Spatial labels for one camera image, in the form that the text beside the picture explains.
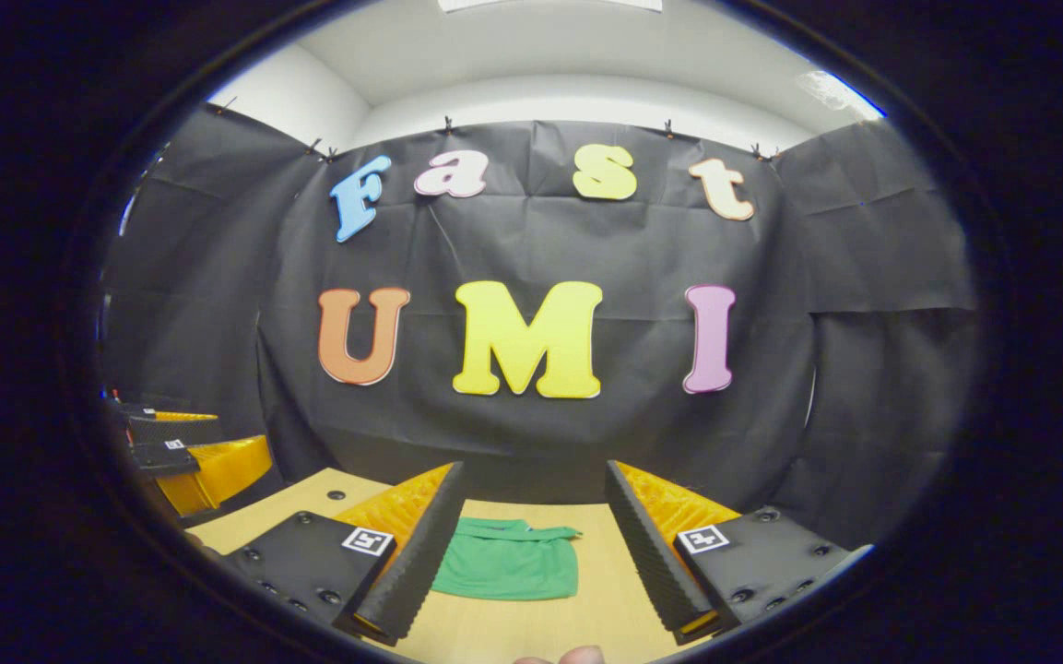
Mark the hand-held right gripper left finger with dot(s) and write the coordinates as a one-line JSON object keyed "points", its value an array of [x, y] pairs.
{"points": [[420, 563]]}

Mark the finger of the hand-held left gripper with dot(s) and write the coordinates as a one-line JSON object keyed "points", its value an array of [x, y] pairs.
{"points": [[167, 458], [171, 429]]}

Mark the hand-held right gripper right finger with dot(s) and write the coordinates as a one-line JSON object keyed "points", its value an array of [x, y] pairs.
{"points": [[651, 563]]}

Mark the green T-shirt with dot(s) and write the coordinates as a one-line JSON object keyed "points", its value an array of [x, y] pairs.
{"points": [[508, 563]]}

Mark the ceiling light panel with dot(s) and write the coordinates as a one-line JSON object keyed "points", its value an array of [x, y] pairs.
{"points": [[549, 4]]}

